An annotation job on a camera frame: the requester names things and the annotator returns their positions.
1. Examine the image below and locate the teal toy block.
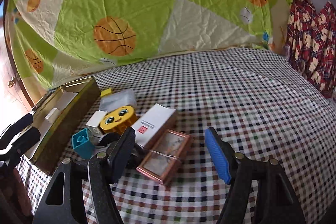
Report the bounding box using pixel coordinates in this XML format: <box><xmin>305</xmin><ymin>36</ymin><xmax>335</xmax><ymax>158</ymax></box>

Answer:
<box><xmin>72</xmin><ymin>128</ymin><xmax>94</xmax><ymax>159</ymax></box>

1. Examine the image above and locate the red patterned cloth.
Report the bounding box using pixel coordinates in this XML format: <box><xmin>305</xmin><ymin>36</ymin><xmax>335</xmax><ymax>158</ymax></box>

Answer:
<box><xmin>282</xmin><ymin>0</ymin><xmax>336</xmax><ymax>101</ymax></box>

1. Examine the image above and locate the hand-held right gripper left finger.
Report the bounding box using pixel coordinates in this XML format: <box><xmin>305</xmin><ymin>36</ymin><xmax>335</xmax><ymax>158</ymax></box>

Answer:
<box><xmin>31</xmin><ymin>127</ymin><xmax>136</xmax><ymax>224</ymax></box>

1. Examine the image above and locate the black round object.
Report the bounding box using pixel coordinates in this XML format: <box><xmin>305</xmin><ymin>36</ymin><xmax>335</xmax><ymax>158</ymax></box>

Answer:
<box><xmin>97</xmin><ymin>132</ymin><xmax>146</xmax><ymax>161</ymax></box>

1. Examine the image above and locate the gold tin box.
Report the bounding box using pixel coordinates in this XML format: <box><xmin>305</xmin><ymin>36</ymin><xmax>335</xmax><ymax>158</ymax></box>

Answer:
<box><xmin>25</xmin><ymin>76</ymin><xmax>101</xmax><ymax>176</ymax></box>

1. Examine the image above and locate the yellow smiley face block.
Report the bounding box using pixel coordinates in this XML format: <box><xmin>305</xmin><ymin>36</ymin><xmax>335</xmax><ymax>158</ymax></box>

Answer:
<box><xmin>99</xmin><ymin>105</ymin><xmax>137</xmax><ymax>135</ymax></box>

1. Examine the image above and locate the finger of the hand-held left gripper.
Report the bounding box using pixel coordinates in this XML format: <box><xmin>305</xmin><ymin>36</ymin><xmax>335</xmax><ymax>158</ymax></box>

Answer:
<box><xmin>0</xmin><ymin>128</ymin><xmax>41</xmax><ymax>169</ymax></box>
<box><xmin>0</xmin><ymin>113</ymin><xmax>34</xmax><ymax>142</ymax></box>

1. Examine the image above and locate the white long cardboard box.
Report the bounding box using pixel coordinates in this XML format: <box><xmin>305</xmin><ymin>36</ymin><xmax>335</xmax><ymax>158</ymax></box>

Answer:
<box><xmin>130</xmin><ymin>103</ymin><xmax>177</xmax><ymax>149</ymax></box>

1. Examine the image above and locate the rose gold framed box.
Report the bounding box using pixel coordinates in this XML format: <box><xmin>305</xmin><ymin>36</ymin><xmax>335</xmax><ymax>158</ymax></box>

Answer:
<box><xmin>136</xmin><ymin>129</ymin><xmax>194</xmax><ymax>186</ymax></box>

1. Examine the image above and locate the checkered bedsheet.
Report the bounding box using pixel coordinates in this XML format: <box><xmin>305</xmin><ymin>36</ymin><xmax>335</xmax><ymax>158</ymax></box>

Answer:
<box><xmin>16</xmin><ymin>47</ymin><xmax>336</xmax><ymax>224</ymax></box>

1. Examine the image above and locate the green basketball print quilt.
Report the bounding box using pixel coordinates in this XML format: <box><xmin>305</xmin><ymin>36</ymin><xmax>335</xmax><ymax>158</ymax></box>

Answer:
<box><xmin>5</xmin><ymin>0</ymin><xmax>293</xmax><ymax>90</ymax></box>

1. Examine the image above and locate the wooden cabinet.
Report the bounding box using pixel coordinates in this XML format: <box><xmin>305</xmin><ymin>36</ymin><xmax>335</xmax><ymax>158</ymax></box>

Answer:
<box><xmin>0</xmin><ymin>4</ymin><xmax>34</xmax><ymax>110</ymax></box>

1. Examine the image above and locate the white toy block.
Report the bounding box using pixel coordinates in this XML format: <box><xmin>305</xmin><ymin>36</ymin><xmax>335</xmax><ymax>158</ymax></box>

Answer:
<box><xmin>86</xmin><ymin>111</ymin><xmax>105</xmax><ymax>136</ymax></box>

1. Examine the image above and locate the brass cabinet handle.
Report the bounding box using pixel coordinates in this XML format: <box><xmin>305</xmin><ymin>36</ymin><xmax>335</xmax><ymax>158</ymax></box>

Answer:
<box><xmin>8</xmin><ymin>76</ymin><xmax>21</xmax><ymax>88</ymax></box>

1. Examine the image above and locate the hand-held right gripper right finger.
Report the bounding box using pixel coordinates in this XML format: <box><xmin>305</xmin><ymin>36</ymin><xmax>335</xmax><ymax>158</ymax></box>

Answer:
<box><xmin>205</xmin><ymin>127</ymin><xmax>307</xmax><ymax>224</ymax></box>

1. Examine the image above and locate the clear plastic box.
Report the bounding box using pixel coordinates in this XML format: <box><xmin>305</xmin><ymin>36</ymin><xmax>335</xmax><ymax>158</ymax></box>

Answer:
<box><xmin>101</xmin><ymin>90</ymin><xmax>137</xmax><ymax>114</ymax></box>

